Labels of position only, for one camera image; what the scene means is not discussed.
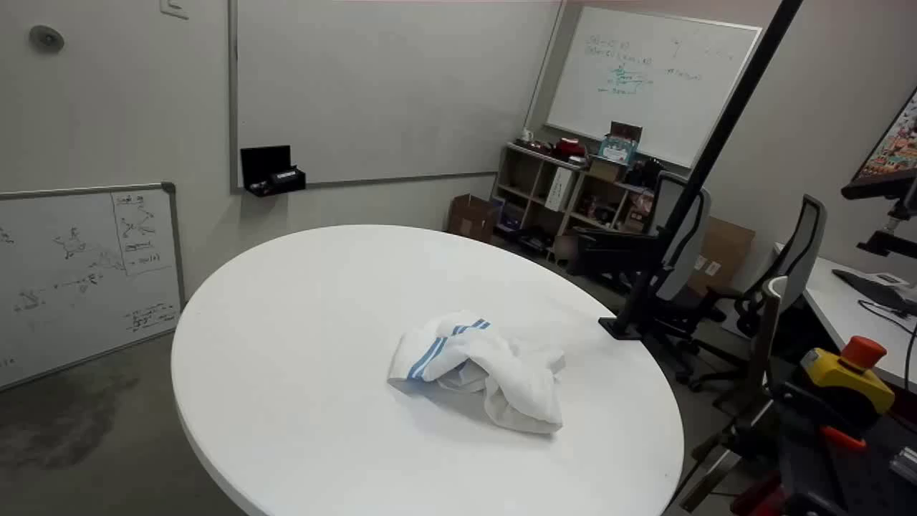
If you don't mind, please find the white cloth with blue stripes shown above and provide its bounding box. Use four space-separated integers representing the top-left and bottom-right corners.
384 313 569 437

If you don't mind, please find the small brown cardboard box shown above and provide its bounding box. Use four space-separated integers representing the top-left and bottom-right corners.
446 192 499 240

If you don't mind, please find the wooden cube shelf unit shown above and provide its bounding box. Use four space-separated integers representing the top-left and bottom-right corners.
490 139 662 268

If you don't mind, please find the teal box on shelf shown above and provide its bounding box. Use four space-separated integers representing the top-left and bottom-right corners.
596 134 642 171

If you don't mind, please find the black marker holder box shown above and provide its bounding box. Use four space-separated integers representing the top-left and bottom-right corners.
237 144 308 200

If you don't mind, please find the black office chair grey back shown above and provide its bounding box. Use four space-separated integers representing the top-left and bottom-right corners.
569 169 714 357

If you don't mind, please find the whiteboard with green writing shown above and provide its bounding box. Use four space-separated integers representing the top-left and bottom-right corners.
540 5 764 171

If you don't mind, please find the large flat cardboard box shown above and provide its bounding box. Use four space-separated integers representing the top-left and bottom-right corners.
685 215 757 297

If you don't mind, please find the black mesh office chair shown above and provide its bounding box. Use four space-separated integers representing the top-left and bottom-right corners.
734 192 828 383

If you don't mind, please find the whiteboard with black sketches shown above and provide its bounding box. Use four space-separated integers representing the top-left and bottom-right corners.
0 179 185 390

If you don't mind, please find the white desk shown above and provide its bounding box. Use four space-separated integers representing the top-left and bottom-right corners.
798 255 917 390

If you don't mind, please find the yellow emergency stop red button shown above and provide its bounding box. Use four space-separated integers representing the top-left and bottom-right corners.
798 333 897 415

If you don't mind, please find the computer monitor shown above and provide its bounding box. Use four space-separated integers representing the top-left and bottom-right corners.
840 86 917 200

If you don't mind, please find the large blank wall whiteboard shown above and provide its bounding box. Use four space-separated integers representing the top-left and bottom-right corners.
227 0 568 195

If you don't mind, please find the orange-handled bar clamp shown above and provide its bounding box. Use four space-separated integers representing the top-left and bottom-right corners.
816 420 873 458

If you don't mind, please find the black monitor mount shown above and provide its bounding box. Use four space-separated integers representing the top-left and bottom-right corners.
853 184 917 264

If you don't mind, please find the round grey wall sensor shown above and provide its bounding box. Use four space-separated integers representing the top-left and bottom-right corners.
25 23 68 55

